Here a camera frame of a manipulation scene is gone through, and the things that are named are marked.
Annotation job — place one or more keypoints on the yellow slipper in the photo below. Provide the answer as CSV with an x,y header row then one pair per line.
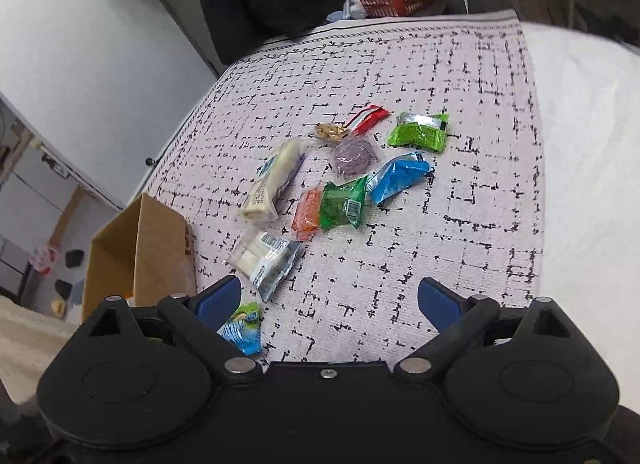
x,y
59,308

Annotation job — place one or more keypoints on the cream cake packet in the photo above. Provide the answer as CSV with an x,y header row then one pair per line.
x,y
272,178

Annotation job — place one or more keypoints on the red and white snack packet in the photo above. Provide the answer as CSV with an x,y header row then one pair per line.
x,y
367,118

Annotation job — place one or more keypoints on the orange snack packet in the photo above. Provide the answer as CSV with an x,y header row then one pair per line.
x,y
307,214

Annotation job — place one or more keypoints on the lime green snack packet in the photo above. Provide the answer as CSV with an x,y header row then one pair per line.
x,y
417,133

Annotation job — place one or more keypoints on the clear plastic snack packet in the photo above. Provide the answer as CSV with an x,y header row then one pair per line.
x,y
352,157

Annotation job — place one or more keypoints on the cardboard box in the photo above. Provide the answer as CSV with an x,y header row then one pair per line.
x,y
155,249

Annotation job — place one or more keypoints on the beige fuzzy blanket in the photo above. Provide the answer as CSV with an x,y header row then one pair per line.
x,y
30,349

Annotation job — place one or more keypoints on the black slipper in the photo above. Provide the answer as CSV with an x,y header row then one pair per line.
x,y
63,288
74,259

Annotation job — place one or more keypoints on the white duvet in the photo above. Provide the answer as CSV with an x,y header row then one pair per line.
x,y
585,168

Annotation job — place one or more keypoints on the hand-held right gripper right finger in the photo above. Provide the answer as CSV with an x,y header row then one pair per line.
x,y
440,305

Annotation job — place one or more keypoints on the dark green snack packet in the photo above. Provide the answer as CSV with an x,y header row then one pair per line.
x,y
342,204

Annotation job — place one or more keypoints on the blue floor mat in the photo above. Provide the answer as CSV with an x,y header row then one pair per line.
x,y
78,294

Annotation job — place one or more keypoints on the red and white plastic bag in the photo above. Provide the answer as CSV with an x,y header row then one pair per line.
x,y
46,258

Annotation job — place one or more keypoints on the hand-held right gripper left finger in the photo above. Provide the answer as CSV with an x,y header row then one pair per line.
x,y
219,300

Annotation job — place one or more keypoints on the printed blanket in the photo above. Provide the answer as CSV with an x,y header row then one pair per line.
x,y
400,254

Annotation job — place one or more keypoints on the golden brown snack packet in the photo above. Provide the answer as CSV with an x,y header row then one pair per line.
x,y
331,132

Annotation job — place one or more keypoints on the clear packet of white pieces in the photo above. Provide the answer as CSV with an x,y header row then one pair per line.
x,y
265,259

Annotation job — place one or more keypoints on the light blue snack packet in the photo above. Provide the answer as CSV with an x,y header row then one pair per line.
x,y
245,329

